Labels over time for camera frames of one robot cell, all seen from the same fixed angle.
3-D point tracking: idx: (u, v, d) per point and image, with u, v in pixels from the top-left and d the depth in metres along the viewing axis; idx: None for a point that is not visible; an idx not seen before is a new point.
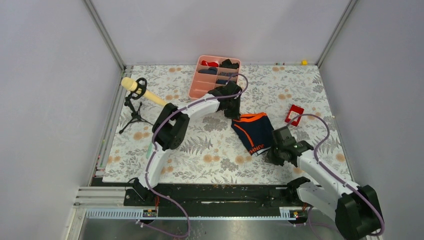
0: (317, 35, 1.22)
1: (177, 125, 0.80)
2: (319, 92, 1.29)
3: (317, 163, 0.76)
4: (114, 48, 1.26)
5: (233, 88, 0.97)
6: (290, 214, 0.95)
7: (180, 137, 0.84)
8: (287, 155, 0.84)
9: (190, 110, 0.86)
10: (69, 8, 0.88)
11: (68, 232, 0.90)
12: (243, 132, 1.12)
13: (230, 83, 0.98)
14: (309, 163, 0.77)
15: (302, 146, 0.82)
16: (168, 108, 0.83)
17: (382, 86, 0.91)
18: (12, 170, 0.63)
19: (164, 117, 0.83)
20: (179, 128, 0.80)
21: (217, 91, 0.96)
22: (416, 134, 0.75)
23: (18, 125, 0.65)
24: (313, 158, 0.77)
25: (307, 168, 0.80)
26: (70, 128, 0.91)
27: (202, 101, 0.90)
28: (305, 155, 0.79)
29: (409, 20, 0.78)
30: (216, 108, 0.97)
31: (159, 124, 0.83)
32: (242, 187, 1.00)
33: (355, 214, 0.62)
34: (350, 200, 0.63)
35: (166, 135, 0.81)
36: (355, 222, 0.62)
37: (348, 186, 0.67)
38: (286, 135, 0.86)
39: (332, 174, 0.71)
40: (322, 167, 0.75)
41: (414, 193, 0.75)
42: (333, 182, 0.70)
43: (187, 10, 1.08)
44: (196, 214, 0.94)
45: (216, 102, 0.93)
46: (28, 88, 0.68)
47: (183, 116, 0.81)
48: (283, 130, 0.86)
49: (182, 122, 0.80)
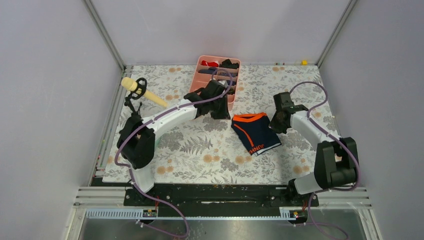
0: (317, 36, 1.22)
1: (141, 142, 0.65)
2: (319, 92, 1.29)
3: (307, 120, 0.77)
4: (114, 48, 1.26)
5: (215, 89, 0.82)
6: (290, 214, 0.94)
7: (148, 154, 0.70)
8: (282, 114, 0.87)
9: (157, 123, 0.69)
10: (69, 8, 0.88)
11: (68, 232, 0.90)
12: (243, 133, 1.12)
13: (212, 82, 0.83)
14: (300, 119, 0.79)
15: (298, 107, 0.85)
16: (132, 122, 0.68)
17: (382, 87, 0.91)
18: (12, 169, 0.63)
19: (127, 133, 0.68)
20: (144, 146, 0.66)
21: (196, 94, 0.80)
22: (415, 135, 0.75)
23: (19, 125, 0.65)
24: (305, 116, 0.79)
25: (299, 125, 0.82)
26: (70, 129, 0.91)
27: (174, 109, 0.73)
28: (299, 113, 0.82)
29: (408, 21, 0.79)
30: (194, 113, 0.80)
31: (122, 141, 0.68)
32: (242, 187, 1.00)
33: (331, 158, 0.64)
34: (329, 145, 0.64)
35: (130, 155, 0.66)
36: (330, 168, 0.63)
37: (329, 136, 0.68)
38: (286, 100, 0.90)
39: (318, 127, 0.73)
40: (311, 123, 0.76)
41: (415, 193, 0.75)
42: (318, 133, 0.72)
43: (187, 10, 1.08)
44: (196, 214, 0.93)
45: (193, 109, 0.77)
46: (29, 87, 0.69)
47: (148, 132, 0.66)
48: (284, 94, 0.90)
49: (147, 139, 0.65)
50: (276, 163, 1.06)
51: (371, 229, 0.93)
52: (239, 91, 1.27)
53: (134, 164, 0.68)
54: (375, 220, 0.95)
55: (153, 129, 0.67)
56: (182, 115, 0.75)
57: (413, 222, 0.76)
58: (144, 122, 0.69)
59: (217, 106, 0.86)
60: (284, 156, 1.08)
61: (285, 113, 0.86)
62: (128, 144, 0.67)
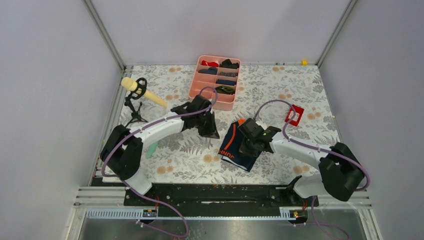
0: (317, 35, 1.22)
1: (128, 152, 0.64)
2: (319, 92, 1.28)
3: (289, 141, 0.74)
4: (114, 48, 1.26)
5: (200, 103, 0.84)
6: (290, 214, 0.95)
7: (134, 165, 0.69)
8: (261, 145, 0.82)
9: (145, 133, 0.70)
10: (69, 9, 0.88)
11: (68, 232, 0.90)
12: (232, 131, 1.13)
13: (197, 97, 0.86)
14: (281, 144, 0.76)
15: (270, 131, 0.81)
16: (118, 131, 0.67)
17: (382, 86, 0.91)
18: (12, 168, 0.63)
19: (113, 143, 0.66)
20: (130, 156, 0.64)
21: (182, 108, 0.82)
22: (416, 135, 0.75)
23: (19, 125, 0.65)
24: (283, 138, 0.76)
25: (284, 151, 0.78)
26: (70, 128, 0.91)
27: (162, 120, 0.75)
28: (276, 138, 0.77)
29: (408, 20, 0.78)
30: (181, 127, 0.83)
31: (107, 151, 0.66)
32: (242, 187, 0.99)
33: (338, 172, 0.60)
34: (329, 162, 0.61)
35: (115, 166, 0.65)
36: (342, 181, 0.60)
37: (322, 150, 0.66)
38: (253, 126, 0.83)
39: (305, 145, 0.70)
40: (296, 143, 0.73)
41: (415, 193, 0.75)
42: (308, 151, 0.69)
43: (187, 10, 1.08)
44: (196, 214, 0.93)
45: (181, 121, 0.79)
46: (28, 87, 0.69)
47: (136, 141, 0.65)
48: (248, 124, 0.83)
49: (134, 149, 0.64)
50: (276, 164, 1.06)
51: (371, 229, 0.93)
52: (239, 91, 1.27)
53: (120, 176, 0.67)
54: (376, 220, 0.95)
55: (140, 138, 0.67)
56: (169, 126, 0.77)
57: (413, 222, 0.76)
58: (132, 131, 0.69)
59: (202, 119, 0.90)
60: (284, 156, 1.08)
61: (263, 142, 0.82)
62: (114, 155, 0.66)
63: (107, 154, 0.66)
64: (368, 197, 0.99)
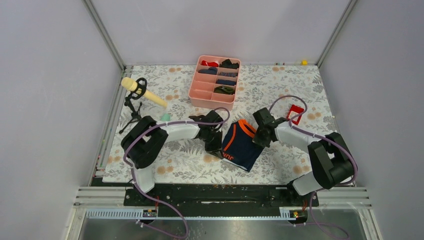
0: (317, 35, 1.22)
1: (151, 142, 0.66)
2: (319, 92, 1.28)
3: (291, 128, 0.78)
4: (114, 48, 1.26)
5: (214, 117, 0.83)
6: (289, 214, 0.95)
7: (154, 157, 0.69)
8: (267, 131, 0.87)
9: (169, 128, 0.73)
10: (69, 9, 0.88)
11: (68, 232, 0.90)
12: (232, 131, 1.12)
13: (212, 111, 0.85)
14: (283, 130, 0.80)
15: (279, 120, 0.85)
16: (146, 121, 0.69)
17: (382, 86, 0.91)
18: (12, 169, 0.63)
19: (138, 131, 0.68)
20: (152, 146, 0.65)
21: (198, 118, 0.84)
22: (415, 135, 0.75)
23: (19, 125, 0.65)
24: (287, 125, 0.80)
25: (286, 136, 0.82)
26: (70, 128, 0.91)
27: (183, 122, 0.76)
28: (282, 124, 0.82)
29: (407, 20, 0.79)
30: (195, 134, 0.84)
31: (131, 137, 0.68)
32: (242, 187, 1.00)
33: (326, 157, 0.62)
34: (318, 145, 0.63)
35: (135, 153, 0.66)
36: (327, 166, 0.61)
37: (316, 136, 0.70)
38: (266, 114, 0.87)
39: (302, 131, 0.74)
40: (294, 130, 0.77)
41: (415, 193, 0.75)
42: (304, 136, 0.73)
43: (187, 11, 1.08)
44: (195, 214, 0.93)
45: (196, 127, 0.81)
46: (28, 87, 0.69)
47: (161, 132, 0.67)
48: (263, 110, 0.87)
49: (159, 139, 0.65)
50: (276, 164, 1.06)
51: (371, 229, 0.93)
52: (239, 91, 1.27)
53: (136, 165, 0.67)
54: (375, 220, 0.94)
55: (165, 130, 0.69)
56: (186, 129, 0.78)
57: (413, 222, 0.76)
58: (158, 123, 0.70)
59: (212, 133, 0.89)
60: (284, 156, 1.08)
61: (270, 129, 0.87)
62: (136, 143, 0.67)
63: (130, 140, 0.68)
64: (368, 197, 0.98)
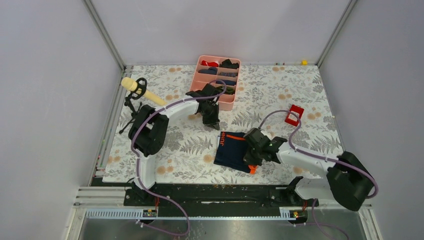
0: (317, 36, 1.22)
1: (155, 128, 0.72)
2: (319, 92, 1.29)
3: (295, 152, 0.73)
4: (114, 48, 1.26)
5: (211, 90, 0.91)
6: (290, 214, 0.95)
7: (161, 141, 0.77)
8: (268, 156, 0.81)
9: (169, 111, 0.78)
10: (69, 9, 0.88)
11: (68, 232, 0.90)
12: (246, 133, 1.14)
13: (207, 85, 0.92)
14: (288, 154, 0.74)
15: (278, 142, 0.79)
16: (146, 110, 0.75)
17: (382, 86, 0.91)
18: (12, 168, 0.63)
19: (140, 121, 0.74)
20: (158, 132, 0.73)
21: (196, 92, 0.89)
22: (415, 135, 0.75)
23: (18, 125, 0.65)
24: (290, 148, 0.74)
25: (290, 160, 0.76)
26: (70, 128, 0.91)
27: (180, 102, 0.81)
28: (284, 148, 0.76)
29: (407, 21, 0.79)
30: (196, 109, 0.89)
31: (135, 128, 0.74)
32: (242, 187, 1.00)
33: (347, 181, 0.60)
34: (336, 171, 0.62)
35: (143, 140, 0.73)
36: (350, 190, 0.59)
37: (329, 160, 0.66)
38: (260, 136, 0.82)
39: (312, 155, 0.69)
40: (301, 153, 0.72)
41: (415, 193, 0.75)
42: (315, 161, 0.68)
43: (187, 10, 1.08)
44: (196, 214, 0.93)
45: (195, 103, 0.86)
46: (28, 88, 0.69)
47: (162, 117, 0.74)
48: (254, 133, 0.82)
49: (161, 123, 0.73)
50: (276, 164, 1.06)
51: (371, 229, 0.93)
52: (239, 91, 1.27)
53: (147, 151, 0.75)
54: (376, 220, 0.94)
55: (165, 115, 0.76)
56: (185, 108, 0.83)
57: (413, 222, 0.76)
58: (157, 110, 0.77)
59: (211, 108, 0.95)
60: None
61: (270, 153, 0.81)
62: (141, 132, 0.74)
63: (135, 131, 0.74)
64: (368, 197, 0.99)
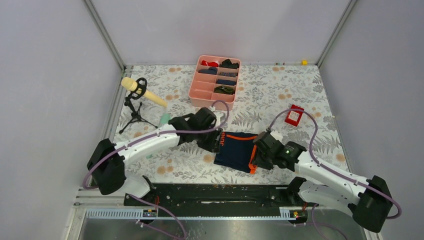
0: (317, 35, 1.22)
1: (108, 171, 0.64)
2: (319, 92, 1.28)
3: (319, 166, 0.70)
4: (114, 48, 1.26)
5: (204, 117, 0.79)
6: (290, 214, 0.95)
7: (117, 181, 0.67)
8: (282, 163, 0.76)
9: (131, 149, 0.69)
10: (69, 9, 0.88)
11: (68, 232, 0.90)
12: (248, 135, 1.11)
13: (203, 111, 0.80)
14: (310, 168, 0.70)
15: (294, 149, 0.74)
16: (103, 146, 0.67)
17: (382, 85, 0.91)
18: (12, 167, 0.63)
19: (97, 157, 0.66)
20: (111, 173, 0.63)
21: (183, 121, 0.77)
22: (415, 134, 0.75)
23: (18, 124, 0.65)
24: (312, 162, 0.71)
25: (310, 174, 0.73)
26: (70, 128, 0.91)
27: (154, 135, 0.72)
28: (303, 160, 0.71)
29: (407, 20, 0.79)
30: (176, 142, 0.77)
31: (92, 164, 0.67)
32: (243, 187, 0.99)
33: (378, 210, 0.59)
34: (369, 199, 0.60)
35: (97, 179, 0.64)
36: (379, 218, 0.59)
37: (360, 184, 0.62)
38: (272, 141, 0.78)
39: (340, 175, 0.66)
40: (326, 170, 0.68)
41: (414, 192, 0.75)
42: (344, 183, 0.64)
43: (187, 10, 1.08)
44: (196, 214, 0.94)
45: (175, 136, 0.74)
46: (28, 87, 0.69)
47: (118, 160, 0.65)
48: (266, 138, 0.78)
49: (115, 169, 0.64)
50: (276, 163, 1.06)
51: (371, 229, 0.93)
52: (239, 91, 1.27)
53: (102, 190, 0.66)
54: None
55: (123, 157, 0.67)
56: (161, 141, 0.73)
57: (413, 222, 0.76)
58: (117, 148, 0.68)
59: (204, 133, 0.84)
60: None
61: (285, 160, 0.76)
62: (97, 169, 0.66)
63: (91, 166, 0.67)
64: None
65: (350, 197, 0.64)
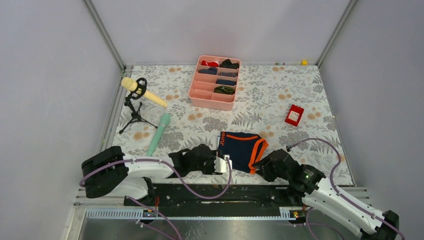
0: (317, 36, 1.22)
1: (108, 179, 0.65)
2: (319, 92, 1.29)
3: (337, 195, 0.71)
4: (114, 48, 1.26)
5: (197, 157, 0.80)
6: (289, 214, 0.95)
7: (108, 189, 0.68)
8: (300, 186, 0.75)
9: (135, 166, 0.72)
10: (69, 9, 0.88)
11: (68, 232, 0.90)
12: (249, 135, 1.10)
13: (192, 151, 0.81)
14: (329, 196, 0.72)
15: (313, 174, 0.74)
16: (112, 152, 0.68)
17: (381, 86, 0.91)
18: (11, 167, 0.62)
19: (101, 160, 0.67)
20: (108, 183, 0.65)
21: (177, 157, 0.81)
22: (415, 134, 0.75)
23: (18, 124, 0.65)
24: (333, 190, 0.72)
25: (325, 199, 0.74)
26: (69, 129, 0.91)
27: (156, 161, 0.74)
28: (323, 187, 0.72)
29: (406, 20, 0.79)
30: (168, 175, 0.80)
31: (93, 163, 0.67)
32: (242, 187, 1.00)
33: None
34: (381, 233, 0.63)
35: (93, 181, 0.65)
36: None
37: (377, 218, 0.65)
38: (291, 162, 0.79)
39: (358, 207, 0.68)
40: (345, 200, 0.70)
41: (414, 192, 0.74)
42: (361, 215, 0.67)
43: (187, 10, 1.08)
44: (196, 214, 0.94)
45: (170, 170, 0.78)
46: (28, 86, 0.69)
47: (121, 171, 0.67)
48: (286, 158, 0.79)
49: (115, 179, 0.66)
50: None
51: None
52: (239, 91, 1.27)
53: (88, 193, 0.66)
54: None
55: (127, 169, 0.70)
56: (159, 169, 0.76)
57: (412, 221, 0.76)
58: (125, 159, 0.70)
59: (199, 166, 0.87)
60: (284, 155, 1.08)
61: (304, 185, 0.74)
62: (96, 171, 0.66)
63: (91, 166, 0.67)
64: (366, 190, 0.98)
65: (365, 228, 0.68)
